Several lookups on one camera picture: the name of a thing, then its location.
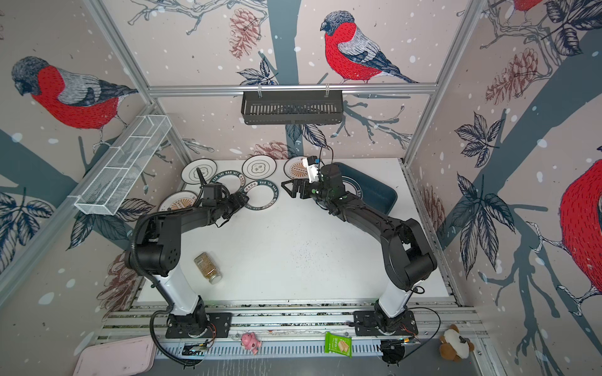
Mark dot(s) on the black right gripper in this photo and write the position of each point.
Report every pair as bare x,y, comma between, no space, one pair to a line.
293,191

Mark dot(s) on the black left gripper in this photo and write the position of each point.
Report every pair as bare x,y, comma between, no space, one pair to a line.
240,202

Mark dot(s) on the large green rim plate back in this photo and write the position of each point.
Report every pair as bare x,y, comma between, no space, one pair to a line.
262,195

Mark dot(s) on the dark teal plastic bin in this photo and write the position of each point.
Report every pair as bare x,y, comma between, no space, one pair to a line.
376,194

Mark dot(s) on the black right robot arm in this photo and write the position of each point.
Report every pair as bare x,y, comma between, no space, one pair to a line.
407,255

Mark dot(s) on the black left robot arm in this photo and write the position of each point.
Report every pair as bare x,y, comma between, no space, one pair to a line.
155,250

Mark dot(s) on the sunburst plate back right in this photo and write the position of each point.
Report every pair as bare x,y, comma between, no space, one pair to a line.
294,168

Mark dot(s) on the sunburst plate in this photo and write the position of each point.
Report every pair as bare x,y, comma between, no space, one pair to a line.
294,168
179,200

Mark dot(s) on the small green rim plate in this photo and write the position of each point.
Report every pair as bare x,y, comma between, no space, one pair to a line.
233,180

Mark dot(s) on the white clover plate right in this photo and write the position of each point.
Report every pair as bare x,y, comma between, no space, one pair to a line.
259,167

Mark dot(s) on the white clover plate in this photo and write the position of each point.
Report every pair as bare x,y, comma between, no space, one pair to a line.
204,167
259,167

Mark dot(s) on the sunburst plate front left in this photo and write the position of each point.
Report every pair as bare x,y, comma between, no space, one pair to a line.
179,200

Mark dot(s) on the white clover plate left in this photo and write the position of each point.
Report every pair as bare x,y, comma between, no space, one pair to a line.
204,167

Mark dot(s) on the spice jar with granules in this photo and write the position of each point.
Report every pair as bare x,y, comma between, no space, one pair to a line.
208,268

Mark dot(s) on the pink plush toy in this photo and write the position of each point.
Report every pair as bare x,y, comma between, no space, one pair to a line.
250,342

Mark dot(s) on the green snack packet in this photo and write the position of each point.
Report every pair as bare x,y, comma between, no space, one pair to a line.
338,345

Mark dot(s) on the pink tray lid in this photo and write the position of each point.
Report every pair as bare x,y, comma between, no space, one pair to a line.
127,357

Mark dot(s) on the brown white plush dog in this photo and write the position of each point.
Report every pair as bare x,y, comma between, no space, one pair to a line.
453,346

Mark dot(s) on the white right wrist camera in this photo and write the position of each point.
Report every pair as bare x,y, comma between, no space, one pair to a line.
312,164

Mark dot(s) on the black hanging wire basket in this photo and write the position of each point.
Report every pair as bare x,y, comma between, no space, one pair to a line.
292,107

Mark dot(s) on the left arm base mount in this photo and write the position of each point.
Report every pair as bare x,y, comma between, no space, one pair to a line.
199,325

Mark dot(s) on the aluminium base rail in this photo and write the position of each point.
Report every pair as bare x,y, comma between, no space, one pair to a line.
298,330

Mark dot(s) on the aluminium horizontal frame bar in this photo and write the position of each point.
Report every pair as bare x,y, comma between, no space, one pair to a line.
346,89

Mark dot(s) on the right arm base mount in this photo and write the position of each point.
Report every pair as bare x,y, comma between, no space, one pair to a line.
376,322

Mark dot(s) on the aluminium frame post back left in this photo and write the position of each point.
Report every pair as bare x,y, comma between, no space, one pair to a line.
101,16

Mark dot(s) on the aluminium frame post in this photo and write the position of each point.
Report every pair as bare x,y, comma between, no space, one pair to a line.
101,16
470,17

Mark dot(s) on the aluminium frame post back right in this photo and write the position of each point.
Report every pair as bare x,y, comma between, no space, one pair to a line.
470,17

